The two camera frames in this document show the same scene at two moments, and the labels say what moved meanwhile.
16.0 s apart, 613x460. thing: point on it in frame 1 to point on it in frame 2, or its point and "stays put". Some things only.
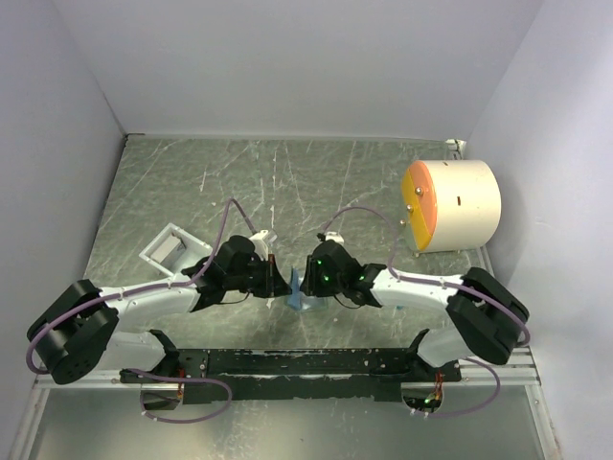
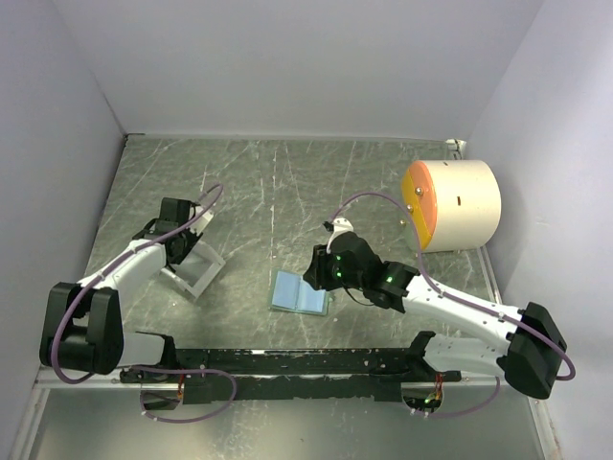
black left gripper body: (255, 278) to (191, 237)
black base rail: (317, 373) stays put
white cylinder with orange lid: (450, 205) stays put
